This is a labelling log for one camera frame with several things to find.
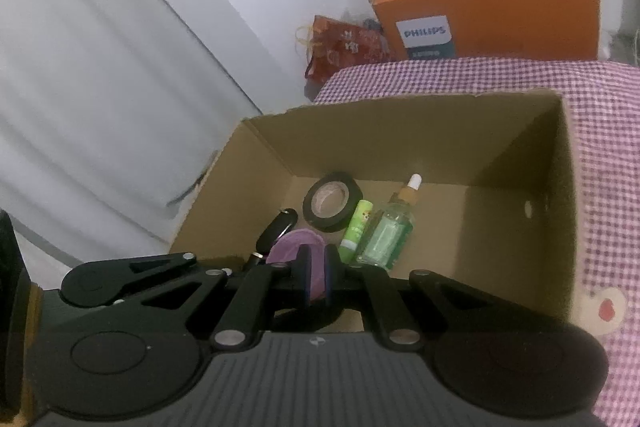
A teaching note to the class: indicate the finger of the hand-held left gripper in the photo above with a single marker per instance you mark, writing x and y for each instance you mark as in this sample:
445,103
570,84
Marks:
115,282

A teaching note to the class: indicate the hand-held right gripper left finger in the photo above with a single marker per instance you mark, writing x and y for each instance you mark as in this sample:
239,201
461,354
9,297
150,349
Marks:
305,279

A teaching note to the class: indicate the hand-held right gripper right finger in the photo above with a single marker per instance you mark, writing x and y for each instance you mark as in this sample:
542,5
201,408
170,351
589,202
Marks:
334,272

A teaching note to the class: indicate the purple round disc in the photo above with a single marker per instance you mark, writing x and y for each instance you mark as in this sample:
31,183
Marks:
287,247

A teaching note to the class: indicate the light green tube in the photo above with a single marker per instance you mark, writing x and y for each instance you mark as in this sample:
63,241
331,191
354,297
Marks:
356,232

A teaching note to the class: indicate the black key fob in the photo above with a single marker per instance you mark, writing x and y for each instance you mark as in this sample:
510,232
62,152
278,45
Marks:
275,232

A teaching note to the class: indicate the green dropper bottle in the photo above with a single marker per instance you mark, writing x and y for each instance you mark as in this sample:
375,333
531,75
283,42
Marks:
390,234

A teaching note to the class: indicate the black tape roll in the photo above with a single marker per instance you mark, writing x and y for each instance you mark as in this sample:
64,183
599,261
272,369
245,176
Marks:
331,202

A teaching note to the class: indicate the red patterned bag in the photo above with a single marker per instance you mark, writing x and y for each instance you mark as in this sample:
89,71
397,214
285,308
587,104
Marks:
345,47

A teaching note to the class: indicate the purple checked blanket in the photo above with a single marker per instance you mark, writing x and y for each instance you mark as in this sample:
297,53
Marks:
610,147

